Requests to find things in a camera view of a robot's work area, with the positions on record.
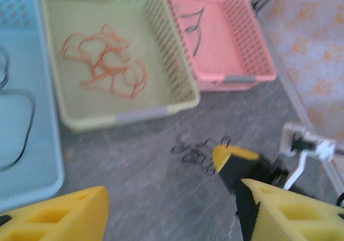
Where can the green plastic basket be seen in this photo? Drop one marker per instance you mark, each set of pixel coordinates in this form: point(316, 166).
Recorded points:
point(150, 71)

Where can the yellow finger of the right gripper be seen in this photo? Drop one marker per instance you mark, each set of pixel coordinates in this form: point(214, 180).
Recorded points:
point(236, 160)

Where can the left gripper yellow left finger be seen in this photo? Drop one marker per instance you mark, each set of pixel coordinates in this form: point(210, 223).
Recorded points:
point(88, 206)

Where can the blue plastic basket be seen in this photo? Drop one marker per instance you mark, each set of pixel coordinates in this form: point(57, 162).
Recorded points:
point(45, 157)

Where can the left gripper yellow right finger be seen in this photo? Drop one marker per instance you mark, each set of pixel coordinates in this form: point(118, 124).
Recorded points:
point(295, 225)

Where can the pink plastic basket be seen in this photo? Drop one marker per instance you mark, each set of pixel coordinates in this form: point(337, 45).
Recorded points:
point(223, 50)

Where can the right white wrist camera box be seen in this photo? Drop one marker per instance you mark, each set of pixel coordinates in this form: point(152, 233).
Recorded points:
point(325, 148)

